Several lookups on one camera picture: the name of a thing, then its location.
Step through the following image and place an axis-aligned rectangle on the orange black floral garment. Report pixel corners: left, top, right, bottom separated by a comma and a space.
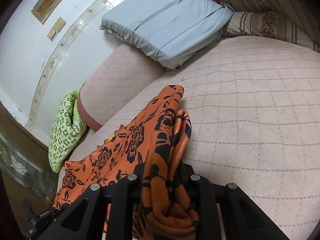
53, 85, 199, 239

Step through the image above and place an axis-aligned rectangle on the brown wooden wardrobe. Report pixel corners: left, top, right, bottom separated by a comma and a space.
1, 105, 57, 238

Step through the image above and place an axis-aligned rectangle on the green white patterned pillow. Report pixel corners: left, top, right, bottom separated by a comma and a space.
48, 90, 87, 173

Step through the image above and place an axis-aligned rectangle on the pink quilted bedspread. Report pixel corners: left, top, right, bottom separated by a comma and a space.
71, 36, 319, 239

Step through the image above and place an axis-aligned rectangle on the pink quilted bolster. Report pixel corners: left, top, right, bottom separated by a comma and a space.
77, 44, 165, 132

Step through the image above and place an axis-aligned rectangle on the beige striped pillow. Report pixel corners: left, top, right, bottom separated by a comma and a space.
222, 11, 319, 52

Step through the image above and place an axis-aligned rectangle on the light blue pillow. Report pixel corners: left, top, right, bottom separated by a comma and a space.
100, 0, 234, 69

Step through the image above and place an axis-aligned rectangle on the small wall plaque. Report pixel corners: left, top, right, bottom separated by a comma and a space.
47, 28, 57, 41
53, 17, 66, 33

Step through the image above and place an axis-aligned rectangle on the large framed wall picture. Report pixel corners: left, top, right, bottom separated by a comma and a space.
31, 0, 62, 24

